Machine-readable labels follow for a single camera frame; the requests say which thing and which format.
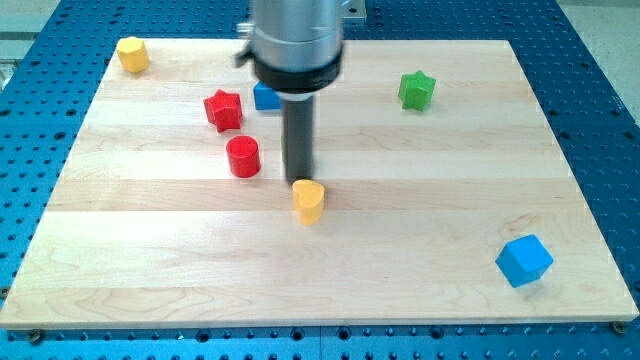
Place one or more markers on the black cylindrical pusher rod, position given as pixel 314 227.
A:
pixel 297 115

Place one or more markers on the yellow heart block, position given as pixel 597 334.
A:
pixel 309 199

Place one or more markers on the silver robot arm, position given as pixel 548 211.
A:
pixel 296 49

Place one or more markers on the blue block behind arm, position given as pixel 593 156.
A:
pixel 265 98

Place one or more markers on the wooden board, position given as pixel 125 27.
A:
pixel 147 226

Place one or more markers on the green block behind rod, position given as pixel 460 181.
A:
pixel 283 148

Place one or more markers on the red cylinder block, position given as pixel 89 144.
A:
pixel 243 156

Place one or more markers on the red star block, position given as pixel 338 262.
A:
pixel 224 110

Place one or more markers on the green star block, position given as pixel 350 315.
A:
pixel 416 90

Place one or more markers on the yellow hexagon block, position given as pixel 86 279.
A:
pixel 132 54

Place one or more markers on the blue cube block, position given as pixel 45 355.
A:
pixel 524 260

